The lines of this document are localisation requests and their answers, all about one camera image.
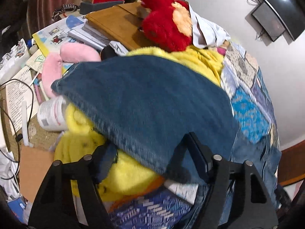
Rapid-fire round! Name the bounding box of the blue denim jacket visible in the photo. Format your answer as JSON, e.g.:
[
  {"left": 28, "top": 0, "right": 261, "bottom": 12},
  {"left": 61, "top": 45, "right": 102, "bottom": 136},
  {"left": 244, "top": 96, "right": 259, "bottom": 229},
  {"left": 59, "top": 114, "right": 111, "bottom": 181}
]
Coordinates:
[{"left": 51, "top": 55, "right": 281, "bottom": 207}]

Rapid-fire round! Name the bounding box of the patchwork blue bedspread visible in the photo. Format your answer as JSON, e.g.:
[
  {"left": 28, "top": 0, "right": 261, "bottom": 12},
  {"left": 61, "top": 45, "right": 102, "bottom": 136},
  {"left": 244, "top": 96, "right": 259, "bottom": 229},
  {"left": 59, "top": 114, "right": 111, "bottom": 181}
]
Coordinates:
[{"left": 104, "top": 40, "right": 282, "bottom": 229}]

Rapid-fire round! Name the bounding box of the black wall television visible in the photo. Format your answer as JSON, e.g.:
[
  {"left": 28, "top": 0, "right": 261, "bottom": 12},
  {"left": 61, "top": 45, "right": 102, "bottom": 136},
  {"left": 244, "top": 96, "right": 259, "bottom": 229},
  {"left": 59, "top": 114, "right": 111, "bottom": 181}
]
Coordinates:
[{"left": 263, "top": 0, "right": 304, "bottom": 41}]

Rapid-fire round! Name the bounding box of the dark grey box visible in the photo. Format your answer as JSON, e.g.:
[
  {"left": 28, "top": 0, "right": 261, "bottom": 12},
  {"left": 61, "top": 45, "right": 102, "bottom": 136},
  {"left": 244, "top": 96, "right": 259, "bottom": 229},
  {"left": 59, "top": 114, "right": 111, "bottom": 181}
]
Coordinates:
[{"left": 79, "top": 1, "right": 125, "bottom": 15}]

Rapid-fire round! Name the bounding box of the yellow fleece blanket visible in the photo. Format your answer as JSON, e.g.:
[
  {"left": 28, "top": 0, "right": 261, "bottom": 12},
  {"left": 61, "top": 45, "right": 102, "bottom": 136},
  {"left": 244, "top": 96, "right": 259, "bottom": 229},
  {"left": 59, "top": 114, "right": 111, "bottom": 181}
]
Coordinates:
[{"left": 53, "top": 46, "right": 224, "bottom": 203}]

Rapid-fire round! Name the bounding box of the small black wall monitor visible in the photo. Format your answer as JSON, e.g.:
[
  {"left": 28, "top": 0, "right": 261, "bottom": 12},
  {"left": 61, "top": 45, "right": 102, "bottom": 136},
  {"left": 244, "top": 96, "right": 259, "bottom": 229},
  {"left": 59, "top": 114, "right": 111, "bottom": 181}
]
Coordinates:
[{"left": 252, "top": 2, "right": 285, "bottom": 42}]

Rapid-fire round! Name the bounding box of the pink neck pillow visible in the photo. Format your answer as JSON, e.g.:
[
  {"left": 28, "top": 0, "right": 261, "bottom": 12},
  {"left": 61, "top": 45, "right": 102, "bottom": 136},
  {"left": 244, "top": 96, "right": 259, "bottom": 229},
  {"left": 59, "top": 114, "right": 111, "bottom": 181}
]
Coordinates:
[{"left": 41, "top": 42, "right": 102, "bottom": 98}]

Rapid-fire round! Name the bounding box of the white plastic bottle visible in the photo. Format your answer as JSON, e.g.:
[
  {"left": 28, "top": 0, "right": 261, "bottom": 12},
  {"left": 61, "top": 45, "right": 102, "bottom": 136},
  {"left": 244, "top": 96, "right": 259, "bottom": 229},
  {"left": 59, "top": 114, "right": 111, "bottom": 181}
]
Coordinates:
[{"left": 37, "top": 96, "right": 69, "bottom": 132}]

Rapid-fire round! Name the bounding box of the red plush toy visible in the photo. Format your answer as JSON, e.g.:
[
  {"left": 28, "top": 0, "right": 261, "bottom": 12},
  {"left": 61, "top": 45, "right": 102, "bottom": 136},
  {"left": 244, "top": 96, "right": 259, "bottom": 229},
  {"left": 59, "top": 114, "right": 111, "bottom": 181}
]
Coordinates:
[{"left": 141, "top": 0, "right": 192, "bottom": 52}]

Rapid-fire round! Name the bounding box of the white shirt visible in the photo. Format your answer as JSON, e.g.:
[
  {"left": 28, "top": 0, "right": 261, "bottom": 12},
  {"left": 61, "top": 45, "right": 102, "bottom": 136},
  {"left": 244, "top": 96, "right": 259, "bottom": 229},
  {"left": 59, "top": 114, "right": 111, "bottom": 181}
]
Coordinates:
[{"left": 189, "top": 6, "right": 231, "bottom": 49}]

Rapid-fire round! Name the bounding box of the stack of books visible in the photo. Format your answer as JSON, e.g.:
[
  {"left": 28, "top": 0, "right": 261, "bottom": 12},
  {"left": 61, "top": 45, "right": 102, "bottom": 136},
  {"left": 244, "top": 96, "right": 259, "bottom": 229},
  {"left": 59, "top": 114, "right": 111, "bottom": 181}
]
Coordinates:
[{"left": 68, "top": 23, "right": 110, "bottom": 51}]

